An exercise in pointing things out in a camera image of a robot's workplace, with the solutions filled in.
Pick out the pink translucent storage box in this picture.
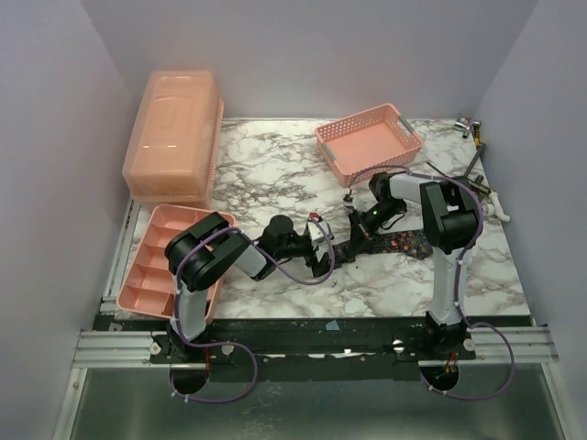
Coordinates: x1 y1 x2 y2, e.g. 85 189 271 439
122 71 224 209

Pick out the dark floral necktie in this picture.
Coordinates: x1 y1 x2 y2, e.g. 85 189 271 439
334 229 433 269

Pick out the grey metal clamp tool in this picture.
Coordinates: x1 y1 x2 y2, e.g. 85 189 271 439
453 116 511 224

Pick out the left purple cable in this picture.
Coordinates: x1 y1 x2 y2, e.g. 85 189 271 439
172 219 338 404

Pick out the aluminium rail frame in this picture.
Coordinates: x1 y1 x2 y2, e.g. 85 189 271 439
53 317 581 439

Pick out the purple cable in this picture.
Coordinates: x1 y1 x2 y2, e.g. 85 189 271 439
172 219 338 404
343 165 515 401

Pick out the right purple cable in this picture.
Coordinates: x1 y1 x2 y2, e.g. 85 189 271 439
343 165 515 401

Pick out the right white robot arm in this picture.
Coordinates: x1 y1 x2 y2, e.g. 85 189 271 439
344 170 482 359

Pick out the pink perforated basket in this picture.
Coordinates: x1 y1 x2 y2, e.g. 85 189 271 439
315 104 424 187

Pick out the pink divided organizer tray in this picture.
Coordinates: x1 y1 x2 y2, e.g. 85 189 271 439
117 204 211 320

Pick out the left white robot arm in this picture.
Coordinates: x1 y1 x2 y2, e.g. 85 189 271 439
164 212 335 362

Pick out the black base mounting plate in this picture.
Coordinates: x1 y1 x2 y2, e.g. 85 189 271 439
92 314 475 381

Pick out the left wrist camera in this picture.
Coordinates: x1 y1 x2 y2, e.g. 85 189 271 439
305 213 334 248

